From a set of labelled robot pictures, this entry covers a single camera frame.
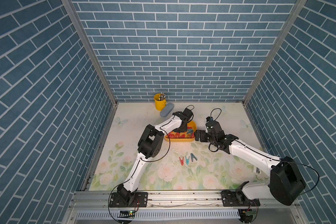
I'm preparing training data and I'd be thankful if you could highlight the yellow storage box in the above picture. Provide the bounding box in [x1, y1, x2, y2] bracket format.
[164, 121, 197, 142]

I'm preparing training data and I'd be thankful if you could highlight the teal clothespin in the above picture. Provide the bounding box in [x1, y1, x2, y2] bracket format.
[190, 153, 197, 162]

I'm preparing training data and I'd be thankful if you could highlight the red clothespin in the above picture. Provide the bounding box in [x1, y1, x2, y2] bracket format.
[179, 157, 185, 166]

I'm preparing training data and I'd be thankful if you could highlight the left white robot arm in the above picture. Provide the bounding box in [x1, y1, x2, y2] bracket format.
[117, 107, 194, 205]

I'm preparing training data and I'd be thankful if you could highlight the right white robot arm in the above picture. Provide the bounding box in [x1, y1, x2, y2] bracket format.
[195, 117, 306, 205]

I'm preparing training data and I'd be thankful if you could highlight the grey glasses case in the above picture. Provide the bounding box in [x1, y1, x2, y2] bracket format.
[160, 103, 175, 117]

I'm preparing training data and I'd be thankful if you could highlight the yellow pen cup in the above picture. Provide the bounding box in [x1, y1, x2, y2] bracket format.
[154, 93, 167, 111]

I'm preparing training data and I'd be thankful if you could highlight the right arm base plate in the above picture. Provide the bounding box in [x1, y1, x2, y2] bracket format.
[220, 190, 260, 207]

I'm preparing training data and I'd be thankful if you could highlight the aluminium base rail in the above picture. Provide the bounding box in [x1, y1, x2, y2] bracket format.
[63, 190, 308, 224]

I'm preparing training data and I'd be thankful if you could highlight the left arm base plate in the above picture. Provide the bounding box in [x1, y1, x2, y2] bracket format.
[109, 192, 148, 208]

